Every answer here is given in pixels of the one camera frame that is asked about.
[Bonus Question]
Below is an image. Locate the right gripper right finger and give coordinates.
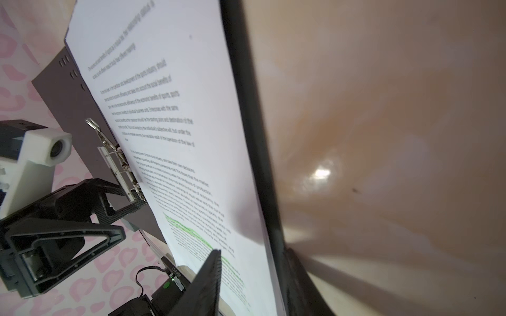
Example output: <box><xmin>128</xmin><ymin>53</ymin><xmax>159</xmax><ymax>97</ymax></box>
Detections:
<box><xmin>283</xmin><ymin>248</ymin><xmax>335</xmax><ymax>316</ymax></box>

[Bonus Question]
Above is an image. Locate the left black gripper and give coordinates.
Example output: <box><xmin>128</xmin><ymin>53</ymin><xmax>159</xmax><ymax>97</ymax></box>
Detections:
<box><xmin>1</xmin><ymin>179</ymin><xmax>146</xmax><ymax>298</ymax></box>

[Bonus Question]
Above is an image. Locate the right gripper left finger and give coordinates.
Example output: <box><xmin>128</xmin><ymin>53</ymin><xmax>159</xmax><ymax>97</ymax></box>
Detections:
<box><xmin>169</xmin><ymin>250</ymin><xmax>221</xmax><ymax>316</ymax></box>

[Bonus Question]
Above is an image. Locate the white black file folder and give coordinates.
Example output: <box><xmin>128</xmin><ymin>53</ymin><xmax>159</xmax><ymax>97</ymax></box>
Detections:
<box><xmin>31</xmin><ymin>0</ymin><xmax>293</xmax><ymax>316</ymax></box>

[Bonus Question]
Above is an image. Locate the printed paper sheet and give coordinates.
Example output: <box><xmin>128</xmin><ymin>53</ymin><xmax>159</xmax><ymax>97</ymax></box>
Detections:
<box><xmin>64</xmin><ymin>0</ymin><xmax>287</xmax><ymax>316</ymax></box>

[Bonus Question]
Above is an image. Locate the metal folder clip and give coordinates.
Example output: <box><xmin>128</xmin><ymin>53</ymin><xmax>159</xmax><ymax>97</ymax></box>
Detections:
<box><xmin>86</xmin><ymin>118</ymin><xmax>147</xmax><ymax>203</ymax></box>

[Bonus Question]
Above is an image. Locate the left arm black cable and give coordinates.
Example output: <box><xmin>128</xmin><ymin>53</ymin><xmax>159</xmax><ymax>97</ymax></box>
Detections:
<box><xmin>135</xmin><ymin>265</ymin><xmax>169</xmax><ymax>299</ymax></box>

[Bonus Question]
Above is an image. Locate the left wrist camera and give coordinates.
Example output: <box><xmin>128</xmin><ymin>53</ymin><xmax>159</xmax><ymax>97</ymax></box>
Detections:
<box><xmin>1</xmin><ymin>120</ymin><xmax>72</xmax><ymax>219</ymax></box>

